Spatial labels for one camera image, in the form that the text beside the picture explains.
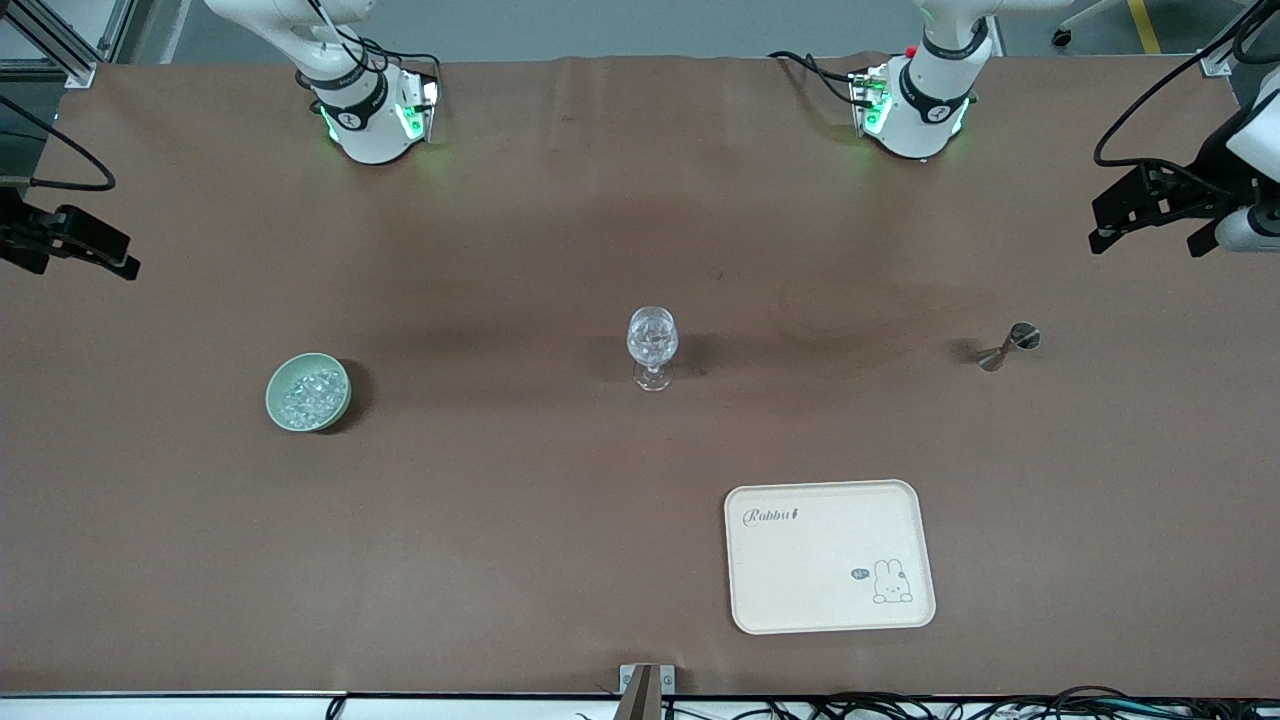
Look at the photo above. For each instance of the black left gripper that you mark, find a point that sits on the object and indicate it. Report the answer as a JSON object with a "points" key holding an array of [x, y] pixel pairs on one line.
{"points": [[1203, 187]]}

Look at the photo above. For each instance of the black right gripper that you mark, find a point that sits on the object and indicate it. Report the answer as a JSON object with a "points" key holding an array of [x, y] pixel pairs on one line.
{"points": [[22, 238]]}

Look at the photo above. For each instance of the steel double jigger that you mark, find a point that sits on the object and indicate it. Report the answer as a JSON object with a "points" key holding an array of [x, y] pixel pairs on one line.
{"points": [[1024, 336]]}

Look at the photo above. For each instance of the clear ice cube pile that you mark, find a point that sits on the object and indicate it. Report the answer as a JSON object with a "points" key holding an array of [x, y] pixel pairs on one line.
{"points": [[312, 395]]}

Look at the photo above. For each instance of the clear wine glass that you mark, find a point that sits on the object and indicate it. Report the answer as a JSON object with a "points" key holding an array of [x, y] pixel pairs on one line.
{"points": [[652, 340]]}

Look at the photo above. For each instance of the white office chair base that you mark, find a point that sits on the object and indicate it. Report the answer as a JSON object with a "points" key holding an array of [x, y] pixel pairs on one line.
{"points": [[1062, 38]]}

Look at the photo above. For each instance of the green ceramic bowl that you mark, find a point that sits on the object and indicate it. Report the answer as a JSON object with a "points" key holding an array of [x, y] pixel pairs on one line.
{"points": [[275, 402]]}

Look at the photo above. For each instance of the brown table cover mat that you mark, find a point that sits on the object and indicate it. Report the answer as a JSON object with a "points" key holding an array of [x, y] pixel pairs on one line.
{"points": [[500, 250]]}

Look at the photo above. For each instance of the cream rabbit print tray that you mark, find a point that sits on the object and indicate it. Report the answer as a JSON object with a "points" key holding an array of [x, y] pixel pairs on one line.
{"points": [[820, 560]]}

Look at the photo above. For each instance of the aluminium frame profile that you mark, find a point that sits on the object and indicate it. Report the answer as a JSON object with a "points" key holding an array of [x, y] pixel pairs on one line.
{"points": [[75, 72], [1215, 62]]}

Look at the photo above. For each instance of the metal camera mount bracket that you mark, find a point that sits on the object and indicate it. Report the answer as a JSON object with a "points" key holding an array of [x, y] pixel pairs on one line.
{"points": [[645, 695]]}

